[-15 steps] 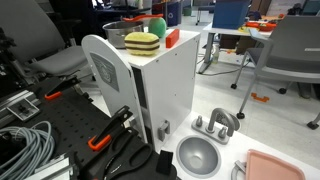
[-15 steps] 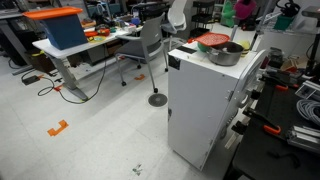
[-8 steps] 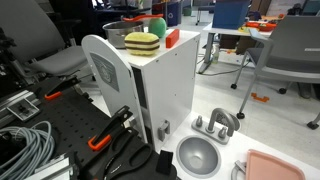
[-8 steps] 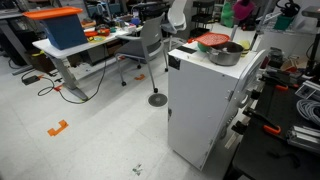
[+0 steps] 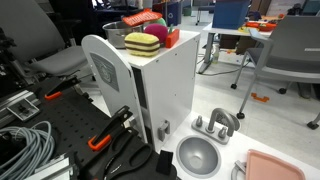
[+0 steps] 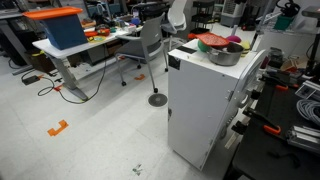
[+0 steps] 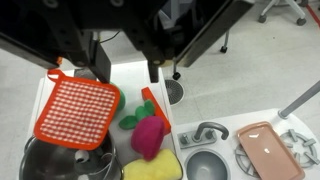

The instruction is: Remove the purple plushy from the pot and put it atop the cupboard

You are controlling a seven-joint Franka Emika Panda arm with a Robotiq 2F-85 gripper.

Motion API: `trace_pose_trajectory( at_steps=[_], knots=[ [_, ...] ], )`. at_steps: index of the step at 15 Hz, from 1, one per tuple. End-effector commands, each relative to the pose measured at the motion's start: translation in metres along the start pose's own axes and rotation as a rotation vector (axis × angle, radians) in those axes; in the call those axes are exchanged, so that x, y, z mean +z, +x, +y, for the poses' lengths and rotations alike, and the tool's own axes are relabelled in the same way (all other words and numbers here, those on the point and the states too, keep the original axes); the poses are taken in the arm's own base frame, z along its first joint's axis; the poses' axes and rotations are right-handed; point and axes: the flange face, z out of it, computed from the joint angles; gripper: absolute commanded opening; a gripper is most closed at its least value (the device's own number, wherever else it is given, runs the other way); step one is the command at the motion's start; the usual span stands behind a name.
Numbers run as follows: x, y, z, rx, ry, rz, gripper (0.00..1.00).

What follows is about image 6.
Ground white toy cupboard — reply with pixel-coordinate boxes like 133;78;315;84
167;37;268;172

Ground steel pot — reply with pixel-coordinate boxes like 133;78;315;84
206;41;245;67

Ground round grey floor plate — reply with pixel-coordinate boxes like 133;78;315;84
147;92;169;108

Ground black square sticker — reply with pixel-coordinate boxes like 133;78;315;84
167;54;182;71

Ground grey plastic chair with casters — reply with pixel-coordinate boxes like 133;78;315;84
113;12;170;95

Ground black tape strip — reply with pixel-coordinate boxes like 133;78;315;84
175;45;198;55

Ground green plush ball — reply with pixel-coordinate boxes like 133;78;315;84
197;39;212;54

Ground white office chair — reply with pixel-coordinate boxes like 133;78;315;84
161;0;189;52

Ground orange mesh strainer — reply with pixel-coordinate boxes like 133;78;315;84
194;31;231;48

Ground orange toys on table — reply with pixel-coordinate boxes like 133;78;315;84
82;27;112;39

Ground black shelf cart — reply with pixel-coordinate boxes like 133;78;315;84
190;0;217;35

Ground white arched panel grey plaque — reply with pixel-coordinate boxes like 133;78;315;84
217;48;268;142

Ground yellow brown striped plush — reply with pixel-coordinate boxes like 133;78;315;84
240;40;252;55

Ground white office table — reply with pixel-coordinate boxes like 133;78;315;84
31;27;135;102

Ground white air appliance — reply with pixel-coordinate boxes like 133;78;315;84
219;0;248;29

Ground large orange floor tape mark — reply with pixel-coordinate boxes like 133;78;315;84
46;119;70;138

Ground blue storage bin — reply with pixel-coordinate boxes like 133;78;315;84
39;12;90;51

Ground black power adapter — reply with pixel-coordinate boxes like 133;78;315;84
21;74;42;87

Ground black pegboard table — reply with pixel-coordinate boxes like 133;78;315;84
222;74;320;180

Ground orange bin lid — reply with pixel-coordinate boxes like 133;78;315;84
22;6;84;21

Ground green bin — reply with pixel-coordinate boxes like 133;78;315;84
273;14;297;32

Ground black floor cable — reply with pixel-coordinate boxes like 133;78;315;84
19;42;108;106

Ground black clamp orange handle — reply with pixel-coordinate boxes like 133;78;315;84
241;106;283;137
261;73;290;92

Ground aluminium rail with bracket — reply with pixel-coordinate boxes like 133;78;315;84
294;79;320;102
285;124;320;155

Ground grey coiled cable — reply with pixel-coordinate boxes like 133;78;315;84
295;98;320;128

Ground black camera stand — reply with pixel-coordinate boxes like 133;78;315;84
300;5;320;78

